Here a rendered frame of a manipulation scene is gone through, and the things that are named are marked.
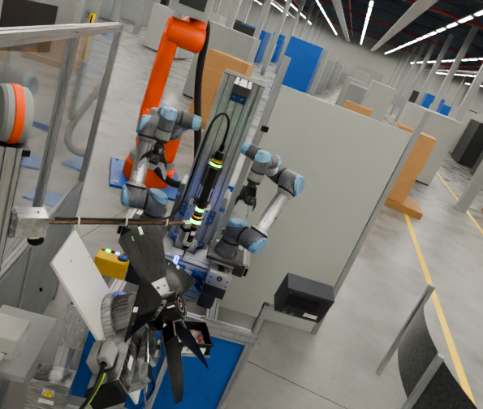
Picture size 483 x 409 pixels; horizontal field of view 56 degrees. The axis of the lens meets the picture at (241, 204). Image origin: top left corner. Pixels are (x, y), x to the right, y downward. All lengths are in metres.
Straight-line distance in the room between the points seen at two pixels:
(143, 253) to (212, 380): 1.13
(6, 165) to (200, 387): 1.82
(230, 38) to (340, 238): 9.14
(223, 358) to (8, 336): 1.17
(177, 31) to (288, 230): 2.91
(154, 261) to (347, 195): 2.25
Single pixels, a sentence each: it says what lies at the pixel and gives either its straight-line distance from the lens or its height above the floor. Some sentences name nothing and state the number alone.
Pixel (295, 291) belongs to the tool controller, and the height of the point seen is 1.22.
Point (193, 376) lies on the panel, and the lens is 2.75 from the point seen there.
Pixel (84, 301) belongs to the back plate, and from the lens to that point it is 1.81.
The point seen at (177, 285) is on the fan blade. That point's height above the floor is 1.19.
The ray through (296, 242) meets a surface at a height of 0.83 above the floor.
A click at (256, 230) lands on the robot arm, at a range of 2.63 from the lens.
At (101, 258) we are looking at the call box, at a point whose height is 1.07.
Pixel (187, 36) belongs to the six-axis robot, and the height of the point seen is 1.93.
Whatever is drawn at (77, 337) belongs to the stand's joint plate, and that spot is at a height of 1.01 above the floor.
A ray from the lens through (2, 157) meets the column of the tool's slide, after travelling 1.39.
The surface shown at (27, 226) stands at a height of 1.55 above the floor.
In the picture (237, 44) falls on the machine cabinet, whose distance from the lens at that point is 12.40.
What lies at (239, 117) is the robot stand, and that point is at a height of 1.82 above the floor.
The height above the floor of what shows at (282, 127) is 1.70.
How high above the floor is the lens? 2.30
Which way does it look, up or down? 21 degrees down
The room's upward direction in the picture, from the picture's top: 21 degrees clockwise
